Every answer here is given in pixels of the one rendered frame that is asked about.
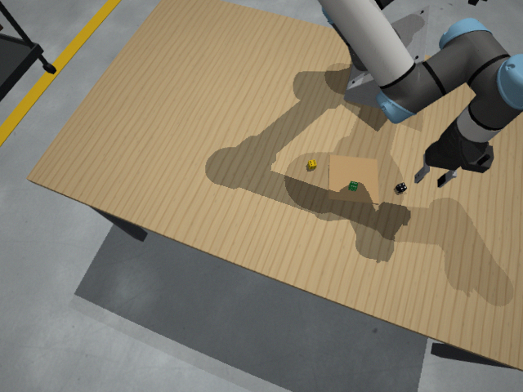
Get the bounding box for tan square mat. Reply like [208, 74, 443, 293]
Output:
[329, 155, 379, 204]

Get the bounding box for black die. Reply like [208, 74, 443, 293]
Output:
[396, 182, 407, 193]

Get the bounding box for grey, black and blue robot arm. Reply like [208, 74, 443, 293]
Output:
[318, 0, 523, 131]

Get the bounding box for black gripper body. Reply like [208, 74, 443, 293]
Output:
[425, 106, 502, 173]

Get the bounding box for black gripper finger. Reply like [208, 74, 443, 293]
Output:
[437, 170, 457, 188]
[414, 154, 430, 184]

